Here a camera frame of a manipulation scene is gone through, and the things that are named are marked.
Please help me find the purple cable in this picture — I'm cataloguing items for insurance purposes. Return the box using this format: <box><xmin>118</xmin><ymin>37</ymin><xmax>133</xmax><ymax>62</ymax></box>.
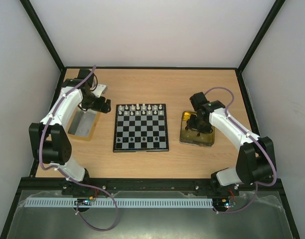
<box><xmin>204</xmin><ymin>86</ymin><xmax>278</xmax><ymax>215</ymax></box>
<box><xmin>39</xmin><ymin>65</ymin><xmax>120</xmax><ymax>230</ymax></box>

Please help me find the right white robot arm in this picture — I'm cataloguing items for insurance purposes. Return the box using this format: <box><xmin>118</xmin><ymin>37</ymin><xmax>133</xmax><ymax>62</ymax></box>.
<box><xmin>186</xmin><ymin>92</ymin><xmax>277</xmax><ymax>195</ymax></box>

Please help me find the black aluminium frame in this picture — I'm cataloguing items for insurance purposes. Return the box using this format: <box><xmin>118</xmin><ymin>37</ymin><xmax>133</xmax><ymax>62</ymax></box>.
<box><xmin>0</xmin><ymin>0</ymin><xmax>300</xmax><ymax>239</ymax></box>

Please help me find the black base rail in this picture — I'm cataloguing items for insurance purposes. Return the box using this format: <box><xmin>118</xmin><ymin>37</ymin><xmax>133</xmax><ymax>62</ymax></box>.
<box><xmin>18</xmin><ymin>177</ymin><xmax>283</xmax><ymax>195</ymax></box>

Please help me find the black silver chess board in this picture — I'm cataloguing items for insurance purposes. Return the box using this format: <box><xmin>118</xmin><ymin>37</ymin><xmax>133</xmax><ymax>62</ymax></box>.
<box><xmin>113</xmin><ymin>104</ymin><xmax>169</xmax><ymax>153</ymax></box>

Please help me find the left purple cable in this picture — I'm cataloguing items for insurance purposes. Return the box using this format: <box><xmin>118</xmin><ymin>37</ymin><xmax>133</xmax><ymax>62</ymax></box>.
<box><xmin>39</xmin><ymin>65</ymin><xmax>120</xmax><ymax>230</ymax></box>

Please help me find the gold tin with black pieces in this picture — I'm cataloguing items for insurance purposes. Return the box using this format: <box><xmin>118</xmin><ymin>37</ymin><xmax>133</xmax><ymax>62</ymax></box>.
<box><xmin>179</xmin><ymin>111</ymin><xmax>215</xmax><ymax>147</ymax></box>

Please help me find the white slotted cable duct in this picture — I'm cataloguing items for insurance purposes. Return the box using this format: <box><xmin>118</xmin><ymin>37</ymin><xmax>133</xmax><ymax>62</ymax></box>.
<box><xmin>24</xmin><ymin>198</ymin><xmax>213</xmax><ymax>209</ymax></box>

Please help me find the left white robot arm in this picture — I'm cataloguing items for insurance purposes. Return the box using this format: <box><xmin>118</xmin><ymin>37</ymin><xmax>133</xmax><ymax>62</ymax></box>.
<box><xmin>28</xmin><ymin>66</ymin><xmax>111</xmax><ymax>183</ymax></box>

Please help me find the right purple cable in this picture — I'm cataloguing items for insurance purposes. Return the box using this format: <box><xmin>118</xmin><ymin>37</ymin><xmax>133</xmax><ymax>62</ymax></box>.
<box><xmin>204</xmin><ymin>86</ymin><xmax>278</xmax><ymax>215</ymax></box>

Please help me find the silver gold tin lid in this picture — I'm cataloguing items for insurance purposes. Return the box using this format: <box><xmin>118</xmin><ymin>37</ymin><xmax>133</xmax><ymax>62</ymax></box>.
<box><xmin>67</xmin><ymin>108</ymin><xmax>99</xmax><ymax>141</ymax></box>

